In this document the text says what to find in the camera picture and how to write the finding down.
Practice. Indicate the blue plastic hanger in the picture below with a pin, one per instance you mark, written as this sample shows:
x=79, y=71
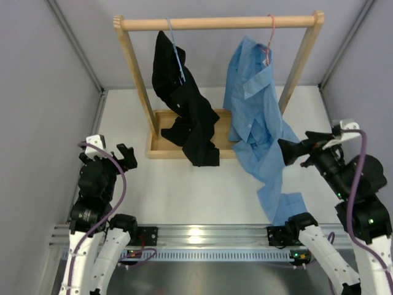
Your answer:
x=181, y=71

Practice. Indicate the pink plastic hanger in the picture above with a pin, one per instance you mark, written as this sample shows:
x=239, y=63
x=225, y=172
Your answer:
x=270, y=43

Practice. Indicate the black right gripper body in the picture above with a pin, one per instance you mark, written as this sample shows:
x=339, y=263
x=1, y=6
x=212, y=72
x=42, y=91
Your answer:
x=326, y=160

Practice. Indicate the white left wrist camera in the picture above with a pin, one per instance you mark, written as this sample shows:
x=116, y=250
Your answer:
x=96, y=144

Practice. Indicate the light blue shirt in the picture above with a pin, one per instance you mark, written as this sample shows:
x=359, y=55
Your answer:
x=257, y=126

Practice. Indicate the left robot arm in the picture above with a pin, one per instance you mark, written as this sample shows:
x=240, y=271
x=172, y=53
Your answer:
x=97, y=236

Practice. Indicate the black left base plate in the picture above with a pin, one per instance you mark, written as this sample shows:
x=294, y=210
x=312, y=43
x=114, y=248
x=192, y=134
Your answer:
x=146, y=236

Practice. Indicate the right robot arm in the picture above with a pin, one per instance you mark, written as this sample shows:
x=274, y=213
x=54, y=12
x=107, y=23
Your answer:
x=355, y=177

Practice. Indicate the grey slotted cable duct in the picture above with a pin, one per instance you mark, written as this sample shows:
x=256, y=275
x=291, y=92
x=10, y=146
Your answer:
x=215, y=255

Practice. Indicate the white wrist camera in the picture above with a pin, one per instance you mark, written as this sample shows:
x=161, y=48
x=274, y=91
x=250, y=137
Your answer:
x=96, y=144
x=342, y=131

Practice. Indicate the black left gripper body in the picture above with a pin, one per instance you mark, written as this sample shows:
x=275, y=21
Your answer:
x=110, y=168

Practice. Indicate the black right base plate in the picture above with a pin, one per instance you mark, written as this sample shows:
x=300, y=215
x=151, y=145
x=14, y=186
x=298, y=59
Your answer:
x=280, y=237

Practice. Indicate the aluminium mounting rail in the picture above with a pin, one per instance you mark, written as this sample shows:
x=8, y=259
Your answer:
x=212, y=236

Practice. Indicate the wooden clothes rack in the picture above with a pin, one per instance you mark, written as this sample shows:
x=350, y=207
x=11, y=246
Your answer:
x=157, y=146

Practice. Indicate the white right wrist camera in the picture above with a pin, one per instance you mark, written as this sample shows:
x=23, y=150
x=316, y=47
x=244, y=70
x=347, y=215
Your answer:
x=342, y=131

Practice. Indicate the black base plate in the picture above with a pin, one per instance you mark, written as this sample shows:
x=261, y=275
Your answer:
x=280, y=237
x=146, y=236

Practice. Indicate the black shirt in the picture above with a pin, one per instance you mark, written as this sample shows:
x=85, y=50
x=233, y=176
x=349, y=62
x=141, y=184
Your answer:
x=193, y=128

